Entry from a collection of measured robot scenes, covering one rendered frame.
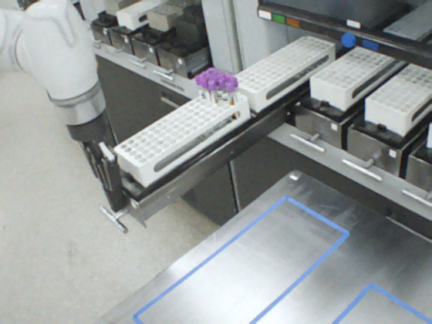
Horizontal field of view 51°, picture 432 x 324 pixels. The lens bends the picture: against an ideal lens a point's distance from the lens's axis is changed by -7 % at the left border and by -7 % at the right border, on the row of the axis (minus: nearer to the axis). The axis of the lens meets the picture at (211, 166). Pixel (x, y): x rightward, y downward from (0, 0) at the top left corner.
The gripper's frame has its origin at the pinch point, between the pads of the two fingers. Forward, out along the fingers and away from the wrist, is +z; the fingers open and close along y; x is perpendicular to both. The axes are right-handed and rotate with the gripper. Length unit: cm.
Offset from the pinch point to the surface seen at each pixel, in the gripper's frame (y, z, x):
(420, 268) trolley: -56, -2, -21
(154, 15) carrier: 56, -8, -52
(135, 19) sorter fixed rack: 66, -5, -50
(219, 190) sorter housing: 29, 48, -45
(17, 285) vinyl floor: 81, 80, 29
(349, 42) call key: -20, -18, -50
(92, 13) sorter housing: 108, 1, -54
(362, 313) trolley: -54, -2, -9
